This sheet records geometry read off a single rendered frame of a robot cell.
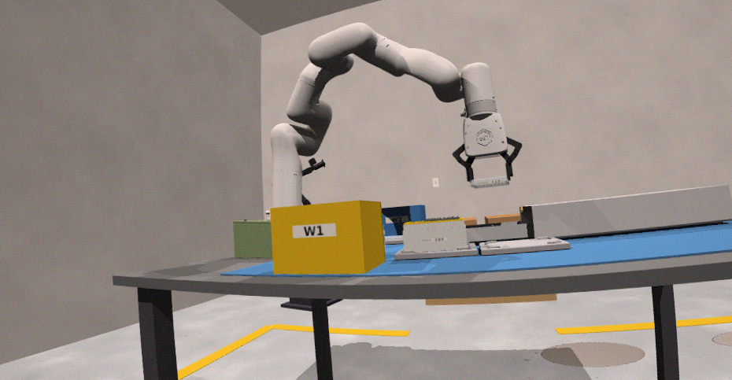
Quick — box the blue bench mat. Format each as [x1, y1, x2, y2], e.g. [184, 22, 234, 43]
[220, 221, 732, 277]

